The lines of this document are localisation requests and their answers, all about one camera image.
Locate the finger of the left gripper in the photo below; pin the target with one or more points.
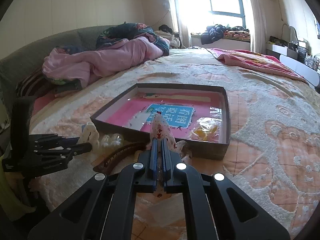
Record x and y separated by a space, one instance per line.
63 154
51 141

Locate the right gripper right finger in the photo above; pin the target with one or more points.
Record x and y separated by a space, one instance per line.
214 207

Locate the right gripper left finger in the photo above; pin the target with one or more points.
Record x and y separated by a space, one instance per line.
103 207

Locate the white comb hair clip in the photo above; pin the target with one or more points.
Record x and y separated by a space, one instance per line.
90 134

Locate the clear pearl hair claw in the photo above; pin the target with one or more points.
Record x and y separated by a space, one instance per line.
112 141

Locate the yellow item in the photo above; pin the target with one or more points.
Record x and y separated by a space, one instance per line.
206 129

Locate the small clear plastic packet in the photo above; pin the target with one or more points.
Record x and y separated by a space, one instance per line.
138 121

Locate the floral fabric bow scrunchie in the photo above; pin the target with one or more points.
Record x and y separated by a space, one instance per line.
160 130

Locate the grey upholstered headboard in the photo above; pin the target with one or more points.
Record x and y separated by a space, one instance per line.
22 62

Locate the pink quilt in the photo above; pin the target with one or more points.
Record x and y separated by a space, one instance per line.
88 66

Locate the dark shallow cardboard tray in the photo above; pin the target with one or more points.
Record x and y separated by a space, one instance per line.
199 149

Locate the beige patterned bedspread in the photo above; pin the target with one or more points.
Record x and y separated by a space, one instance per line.
273 155

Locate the dark floral blanket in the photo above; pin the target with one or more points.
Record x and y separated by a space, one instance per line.
130 31

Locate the red pink blanket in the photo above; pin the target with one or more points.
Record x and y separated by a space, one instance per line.
255 61

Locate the white desk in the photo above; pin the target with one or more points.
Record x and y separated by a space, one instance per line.
289 58

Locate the colourful folded blanket on sill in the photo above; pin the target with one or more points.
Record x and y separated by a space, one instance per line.
237 33

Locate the dark jacket on sill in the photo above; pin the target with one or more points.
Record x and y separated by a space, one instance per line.
213 34

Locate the window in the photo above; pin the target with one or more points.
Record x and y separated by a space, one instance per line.
197 15

